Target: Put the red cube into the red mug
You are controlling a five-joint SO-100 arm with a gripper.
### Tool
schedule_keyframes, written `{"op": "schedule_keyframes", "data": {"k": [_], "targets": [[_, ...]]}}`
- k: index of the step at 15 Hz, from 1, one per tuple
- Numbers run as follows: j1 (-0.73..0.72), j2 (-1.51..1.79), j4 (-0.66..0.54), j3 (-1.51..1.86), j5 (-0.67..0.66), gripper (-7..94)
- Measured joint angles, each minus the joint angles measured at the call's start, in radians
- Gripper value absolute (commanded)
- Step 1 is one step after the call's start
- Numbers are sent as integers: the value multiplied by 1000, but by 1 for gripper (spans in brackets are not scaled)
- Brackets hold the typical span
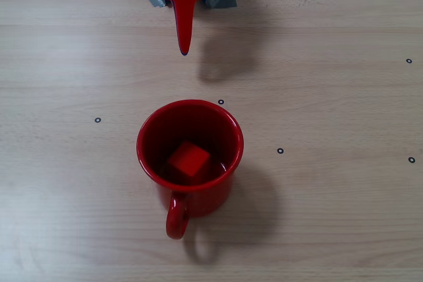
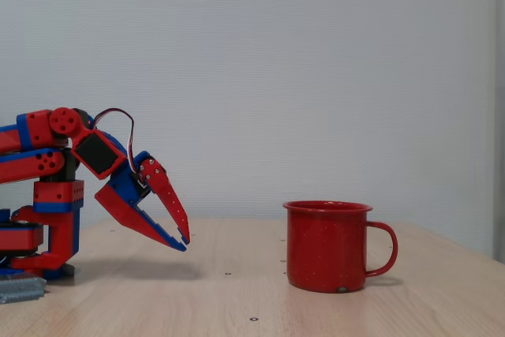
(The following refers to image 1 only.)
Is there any red cube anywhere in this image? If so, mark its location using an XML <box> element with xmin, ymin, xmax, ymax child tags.
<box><xmin>167</xmin><ymin>140</ymin><xmax>211</xmax><ymax>177</ymax></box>

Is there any red enamel mug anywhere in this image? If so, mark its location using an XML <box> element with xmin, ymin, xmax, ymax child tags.
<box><xmin>136</xmin><ymin>98</ymin><xmax>245</xmax><ymax>240</ymax></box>

